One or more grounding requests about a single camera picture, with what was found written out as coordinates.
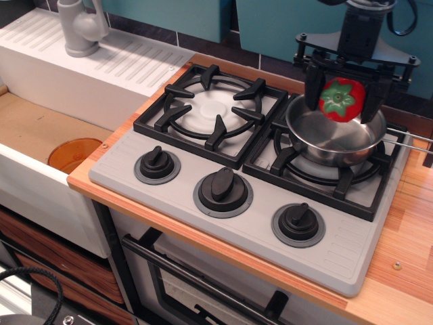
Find black braided cable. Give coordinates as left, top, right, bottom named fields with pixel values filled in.
left=0, top=265, right=64, bottom=325

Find black right stove knob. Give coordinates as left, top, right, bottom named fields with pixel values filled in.
left=271, top=202, right=325, bottom=248

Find black left burner grate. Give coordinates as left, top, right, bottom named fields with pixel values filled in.
left=133, top=64, right=288, bottom=169

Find black burner grate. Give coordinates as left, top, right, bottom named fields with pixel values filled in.
left=243, top=95, right=411, bottom=221
left=133, top=64, right=288, bottom=169

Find grey toy faucet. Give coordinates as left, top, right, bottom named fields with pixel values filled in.
left=57, top=0, right=109, bottom=58

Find red plastic toy strawberry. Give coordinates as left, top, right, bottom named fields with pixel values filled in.
left=319, top=77, right=366, bottom=123

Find black right burner grate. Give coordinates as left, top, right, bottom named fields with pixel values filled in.
left=243, top=95, right=411, bottom=221

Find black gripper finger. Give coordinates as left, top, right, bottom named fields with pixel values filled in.
left=304, top=64, right=325, bottom=111
left=361, top=79, right=393, bottom=124

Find stainless steel saucepan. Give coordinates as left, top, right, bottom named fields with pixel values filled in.
left=285, top=95, right=432, bottom=167

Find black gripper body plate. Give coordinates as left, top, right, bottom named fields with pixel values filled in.
left=294, top=6, right=421, bottom=89

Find wooden drawer fronts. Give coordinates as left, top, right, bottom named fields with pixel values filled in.
left=1, top=207, right=134, bottom=324

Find grey toy stove top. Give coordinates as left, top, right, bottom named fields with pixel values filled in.
left=88, top=64, right=412, bottom=299

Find white toy sink unit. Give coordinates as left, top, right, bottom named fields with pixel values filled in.
left=1, top=9, right=193, bottom=258

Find black middle stove knob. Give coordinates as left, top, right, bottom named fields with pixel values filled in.
left=193, top=167, right=254, bottom=219

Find black left stove knob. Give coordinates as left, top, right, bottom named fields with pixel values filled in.
left=134, top=146, right=181, bottom=186

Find oven door with black handle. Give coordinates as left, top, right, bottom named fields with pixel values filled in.
left=121, top=227, right=352, bottom=325

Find black stove knob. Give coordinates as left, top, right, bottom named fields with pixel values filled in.
left=271, top=202, right=325, bottom=248
left=193, top=167, right=254, bottom=219
left=134, top=146, right=181, bottom=186

